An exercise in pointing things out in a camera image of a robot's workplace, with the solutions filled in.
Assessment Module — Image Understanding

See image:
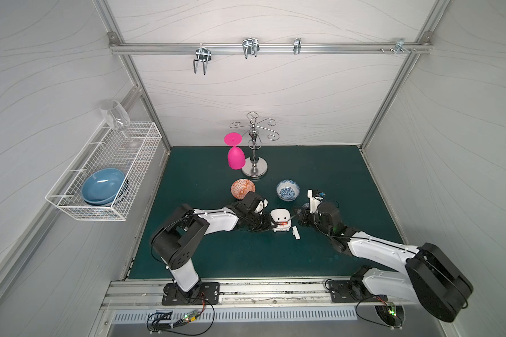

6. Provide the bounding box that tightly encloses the metal corner hook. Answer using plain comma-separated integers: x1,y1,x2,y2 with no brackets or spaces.
379,39,417,55

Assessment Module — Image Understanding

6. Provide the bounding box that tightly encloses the metal loop hook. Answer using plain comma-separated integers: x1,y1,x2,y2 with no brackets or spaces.
242,37,260,59

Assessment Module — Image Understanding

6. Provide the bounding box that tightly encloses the pink plastic goblet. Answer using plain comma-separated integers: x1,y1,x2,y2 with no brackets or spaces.
224,132,245,170

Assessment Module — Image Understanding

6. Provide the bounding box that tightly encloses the aluminium top rail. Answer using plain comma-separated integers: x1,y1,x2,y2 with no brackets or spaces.
110,41,433,56

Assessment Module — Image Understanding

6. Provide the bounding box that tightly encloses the metal double hook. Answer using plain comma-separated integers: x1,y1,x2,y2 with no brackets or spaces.
193,47,212,75

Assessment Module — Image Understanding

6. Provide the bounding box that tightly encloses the white battery cover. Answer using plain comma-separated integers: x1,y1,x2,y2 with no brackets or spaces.
292,226,301,240

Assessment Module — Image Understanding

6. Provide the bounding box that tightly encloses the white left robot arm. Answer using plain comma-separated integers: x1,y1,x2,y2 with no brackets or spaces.
149,199,268,297

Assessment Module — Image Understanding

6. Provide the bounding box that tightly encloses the base wiring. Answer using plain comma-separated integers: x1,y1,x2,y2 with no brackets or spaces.
355,294,406,329
146,294,215,337

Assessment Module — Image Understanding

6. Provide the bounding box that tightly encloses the right base wiring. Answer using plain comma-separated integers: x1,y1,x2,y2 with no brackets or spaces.
355,294,406,329

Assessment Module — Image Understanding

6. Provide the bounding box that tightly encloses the clear wine glass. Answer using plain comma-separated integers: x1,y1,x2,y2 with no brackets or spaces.
99,100,137,147

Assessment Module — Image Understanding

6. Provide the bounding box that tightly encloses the chrome glass holder stand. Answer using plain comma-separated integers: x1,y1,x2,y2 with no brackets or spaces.
229,112,280,178

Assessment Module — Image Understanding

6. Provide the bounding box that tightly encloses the white alarm clock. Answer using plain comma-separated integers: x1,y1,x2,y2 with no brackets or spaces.
270,209,292,233

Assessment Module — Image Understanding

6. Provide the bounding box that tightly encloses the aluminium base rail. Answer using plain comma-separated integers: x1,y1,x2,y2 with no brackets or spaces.
100,275,448,310

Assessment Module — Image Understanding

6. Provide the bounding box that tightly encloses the blue ceramic bowl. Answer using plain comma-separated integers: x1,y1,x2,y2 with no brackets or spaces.
80,168,126,206

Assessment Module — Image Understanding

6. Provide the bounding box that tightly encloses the blue white patterned bowl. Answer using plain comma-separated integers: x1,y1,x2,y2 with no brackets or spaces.
276,179,300,202

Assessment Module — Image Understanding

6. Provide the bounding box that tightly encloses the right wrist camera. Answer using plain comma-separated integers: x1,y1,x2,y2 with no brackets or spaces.
307,190,326,214

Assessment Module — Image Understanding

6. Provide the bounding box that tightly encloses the left base wiring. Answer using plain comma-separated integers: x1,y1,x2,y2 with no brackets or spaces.
146,294,215,337

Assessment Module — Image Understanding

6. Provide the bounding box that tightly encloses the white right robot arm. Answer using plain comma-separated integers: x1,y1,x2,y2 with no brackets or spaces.
293,202,474,322

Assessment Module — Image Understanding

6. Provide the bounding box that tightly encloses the orange patterned bowl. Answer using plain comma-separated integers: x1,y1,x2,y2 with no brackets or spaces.
231,179,256,200

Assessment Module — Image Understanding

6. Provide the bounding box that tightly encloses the white wire basket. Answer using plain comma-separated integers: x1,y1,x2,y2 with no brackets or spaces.
45,122,161,221

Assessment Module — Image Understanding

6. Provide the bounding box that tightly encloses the small metal hook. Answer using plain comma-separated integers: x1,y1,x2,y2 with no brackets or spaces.
293,38,302,56

